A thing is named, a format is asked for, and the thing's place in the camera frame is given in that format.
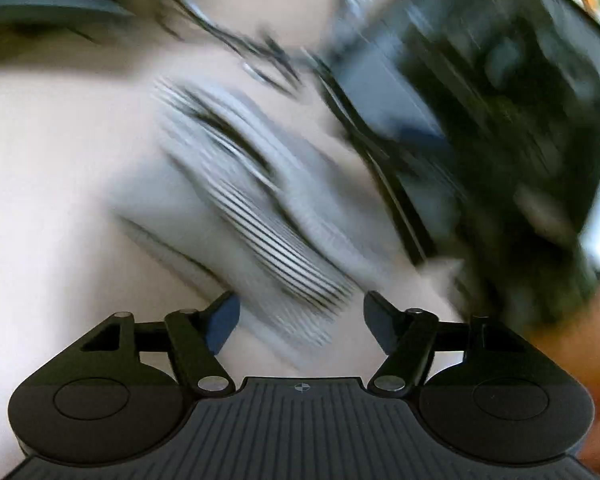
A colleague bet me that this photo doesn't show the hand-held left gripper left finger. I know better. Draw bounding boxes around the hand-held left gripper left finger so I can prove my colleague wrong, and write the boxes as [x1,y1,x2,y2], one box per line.
[80,290,242,396]

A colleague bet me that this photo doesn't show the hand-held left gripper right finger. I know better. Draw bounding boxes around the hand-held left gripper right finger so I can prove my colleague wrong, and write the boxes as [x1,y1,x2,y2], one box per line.
[362,290,524,397]

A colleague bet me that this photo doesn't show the grey striped shirt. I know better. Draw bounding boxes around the grey striped shirt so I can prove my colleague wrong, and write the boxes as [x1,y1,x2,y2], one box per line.
[107,77,431,361]

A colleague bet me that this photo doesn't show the person's right forearm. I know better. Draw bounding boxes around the person's right forearm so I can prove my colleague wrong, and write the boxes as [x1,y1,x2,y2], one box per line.
[525,280,600,466]

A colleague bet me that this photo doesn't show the white glass-panel computer case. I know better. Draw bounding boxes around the white glass-panel computer case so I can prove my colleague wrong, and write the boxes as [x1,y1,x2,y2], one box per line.
[320,0,600,271]

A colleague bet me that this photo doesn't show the black cable bundle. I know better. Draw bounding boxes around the black cable bundle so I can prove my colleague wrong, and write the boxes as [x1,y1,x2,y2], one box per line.
[130,0,331,98]

